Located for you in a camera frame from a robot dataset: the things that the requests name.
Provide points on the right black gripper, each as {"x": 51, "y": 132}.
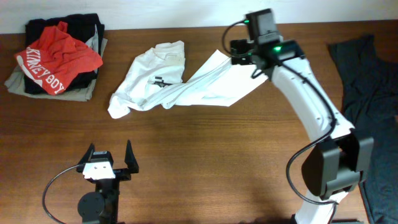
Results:
{"x": 238, "y": 47}

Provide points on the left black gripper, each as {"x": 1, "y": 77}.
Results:
{"x": 125, "y": 174}

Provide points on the white t-shirt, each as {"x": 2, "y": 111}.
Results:
{"x": 155, "y": 78}

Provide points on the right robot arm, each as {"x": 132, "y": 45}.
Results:
{"x": 339, "y": 154}

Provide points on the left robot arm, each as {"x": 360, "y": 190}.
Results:
{"x": 101, "y": 205}

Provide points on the red printed t-shirt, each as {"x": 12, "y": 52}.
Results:
{"x": 56, "y": 58}

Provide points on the grey-green folded garment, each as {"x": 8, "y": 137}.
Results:
{"x": 15, "y": 84}

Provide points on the black folded garment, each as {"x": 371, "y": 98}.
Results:
{"x": 81, "y": 27}

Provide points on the dark teal garment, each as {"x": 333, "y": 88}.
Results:
{"x": 370, "y": 103}

